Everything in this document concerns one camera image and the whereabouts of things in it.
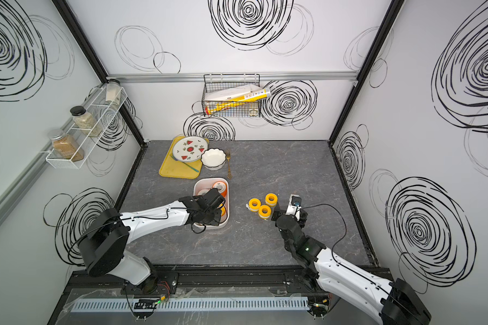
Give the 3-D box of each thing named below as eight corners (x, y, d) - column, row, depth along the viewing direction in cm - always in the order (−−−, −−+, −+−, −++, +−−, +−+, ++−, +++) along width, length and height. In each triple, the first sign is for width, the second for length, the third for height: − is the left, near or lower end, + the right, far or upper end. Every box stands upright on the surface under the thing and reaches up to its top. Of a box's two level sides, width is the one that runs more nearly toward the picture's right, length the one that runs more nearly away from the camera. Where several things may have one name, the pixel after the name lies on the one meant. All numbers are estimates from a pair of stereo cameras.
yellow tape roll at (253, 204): (248, 211, 94) (248, 209, 93) (248, 200, 98) (248, 198, 96) (260, 211, 94) (260, 209, 93) (260, 200, 98) (260, 198, 96)
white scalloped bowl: (200, 171, 109) (199, 166, 106) (203, 152, 118) (202, 147, 115) (225, 171, 109) (224, 166, 106) (227, 152, 118) (226, 147, 115)
